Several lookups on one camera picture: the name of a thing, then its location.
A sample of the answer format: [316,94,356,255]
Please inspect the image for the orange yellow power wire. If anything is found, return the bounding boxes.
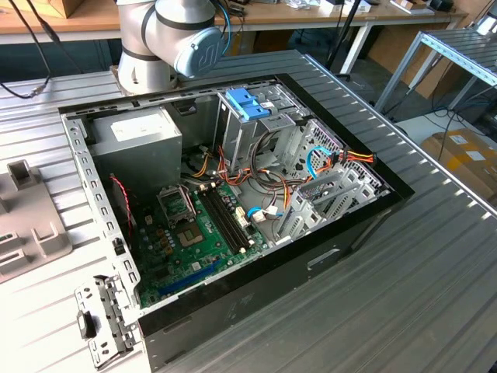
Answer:
[310,148,378,183]

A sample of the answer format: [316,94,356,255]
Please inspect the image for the silver disk bay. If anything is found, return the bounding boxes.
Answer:
[271,166,391,246]

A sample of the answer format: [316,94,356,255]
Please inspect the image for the black RAM slot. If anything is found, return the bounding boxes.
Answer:
[201,189,242,254]
[211,186,252,249]

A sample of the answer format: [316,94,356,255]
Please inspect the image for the silver drive cage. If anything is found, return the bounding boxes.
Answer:
[212,83,311,176]

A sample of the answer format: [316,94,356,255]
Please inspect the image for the CPU socket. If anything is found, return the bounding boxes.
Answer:
[172,223,205,249]

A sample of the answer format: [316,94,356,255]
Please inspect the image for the metal socket cover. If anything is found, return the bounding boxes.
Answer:
[155,185,195,225]

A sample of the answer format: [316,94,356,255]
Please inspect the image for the blue plastic drive latch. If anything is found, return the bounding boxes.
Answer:
[224,88,271,121]

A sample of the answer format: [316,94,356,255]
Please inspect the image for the green motherboard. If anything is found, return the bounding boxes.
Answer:
[131,180,273,308]

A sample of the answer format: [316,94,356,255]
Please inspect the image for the blue expansion slot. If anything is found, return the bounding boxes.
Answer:
[157,258,224,298]

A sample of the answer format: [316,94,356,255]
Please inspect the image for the grey power supply unit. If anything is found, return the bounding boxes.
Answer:
[89,106,183,195]

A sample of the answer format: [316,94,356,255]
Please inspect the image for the black open PC case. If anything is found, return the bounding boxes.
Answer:
[57,71,415,373]

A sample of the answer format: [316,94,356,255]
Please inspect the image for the black case fan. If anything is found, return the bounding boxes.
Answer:
[108,174,137,249]

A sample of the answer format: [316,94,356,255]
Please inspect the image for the silver expansion card retainer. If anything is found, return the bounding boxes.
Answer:
[74,274,143,370]

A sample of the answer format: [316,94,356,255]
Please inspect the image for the wooden desk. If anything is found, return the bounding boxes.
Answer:
[0,0,469,77]

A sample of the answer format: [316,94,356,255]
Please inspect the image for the black tripod stand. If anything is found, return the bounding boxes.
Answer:
[325,0,360,77]

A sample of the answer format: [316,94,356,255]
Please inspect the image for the brown cardboard box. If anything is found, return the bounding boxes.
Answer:
[421,130,497,199]

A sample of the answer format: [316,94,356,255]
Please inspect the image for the grey parts rack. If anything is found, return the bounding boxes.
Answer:
[0,161,75,288]

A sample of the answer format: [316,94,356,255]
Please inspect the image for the brown wooden box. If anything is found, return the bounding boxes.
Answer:
[23,0,85,19]

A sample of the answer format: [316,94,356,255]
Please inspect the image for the multicoloured wire bundle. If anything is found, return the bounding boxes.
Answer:
[182,145,315,213]

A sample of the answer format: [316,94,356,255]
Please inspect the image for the blue flat board wire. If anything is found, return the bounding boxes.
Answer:
[245,205,281,225]

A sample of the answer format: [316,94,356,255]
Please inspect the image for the yellow board power wires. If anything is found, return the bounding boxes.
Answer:
[186,145,215,180]

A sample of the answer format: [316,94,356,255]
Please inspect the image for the blue looped data wire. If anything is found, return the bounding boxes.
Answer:
[305,145,335,182]

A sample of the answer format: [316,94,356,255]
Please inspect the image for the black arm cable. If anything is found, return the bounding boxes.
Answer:
[0,0,54,100]

